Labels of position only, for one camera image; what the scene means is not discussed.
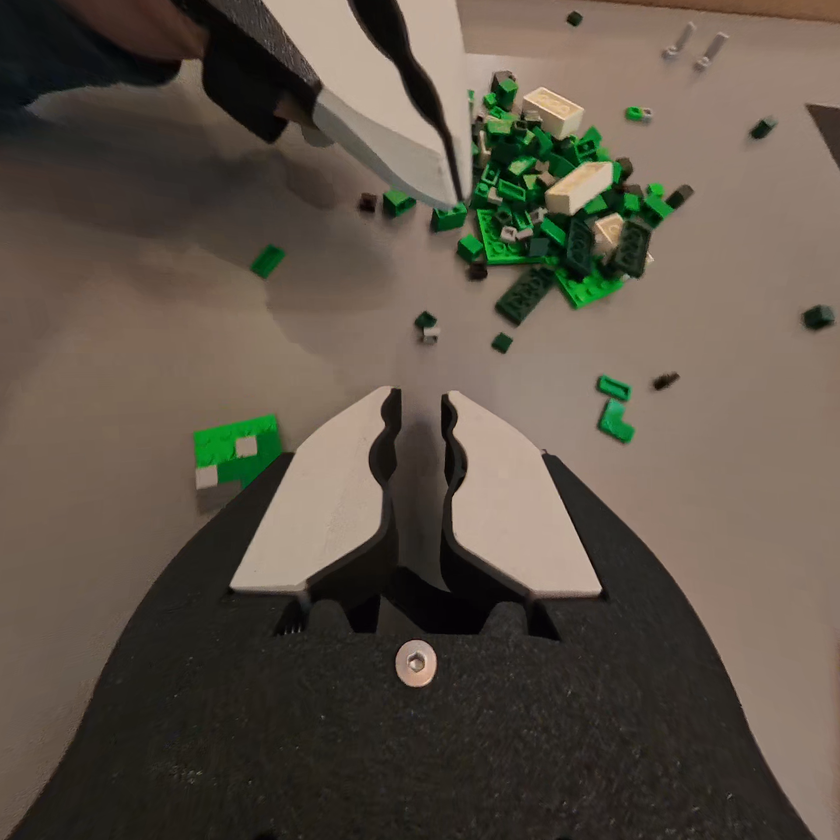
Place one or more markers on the green lego tile with groove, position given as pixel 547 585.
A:
pixel 613 387

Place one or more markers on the pile of lego bricks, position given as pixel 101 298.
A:
pixel 558 197

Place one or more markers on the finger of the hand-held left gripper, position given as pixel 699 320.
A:
pixel 446 39
pixel 367 85

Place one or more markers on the person's left forearm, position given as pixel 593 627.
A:
pixel 59 65

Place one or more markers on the green L-shaped lego piece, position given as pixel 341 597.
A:
pixel 613 423

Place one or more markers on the large white lego brick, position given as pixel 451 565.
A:
pixel 613 235
pixel 553 110
pixel 577 189

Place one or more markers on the flat green lego tile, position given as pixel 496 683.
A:
pixel 267 261

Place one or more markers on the person's left hand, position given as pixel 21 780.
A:
pixel 161 33

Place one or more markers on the green and grey lego assembly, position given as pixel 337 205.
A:
pixel 226 443

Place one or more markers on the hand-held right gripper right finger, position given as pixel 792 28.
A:
pixel 518 518

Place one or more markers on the small black lego piece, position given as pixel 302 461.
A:
pixel 666 381
pixel 477 271
pixel 368 202

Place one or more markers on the long dark green lego plate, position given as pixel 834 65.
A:
pixel 525 295

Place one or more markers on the dark flat object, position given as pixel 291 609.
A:
pixel 828 128

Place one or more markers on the dark green square lego tile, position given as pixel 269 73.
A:
pixel 502 342

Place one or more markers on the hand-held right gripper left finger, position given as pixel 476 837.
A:
pixel 321 505

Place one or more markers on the small green and grey lego piece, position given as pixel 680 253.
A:
pixel 638 114

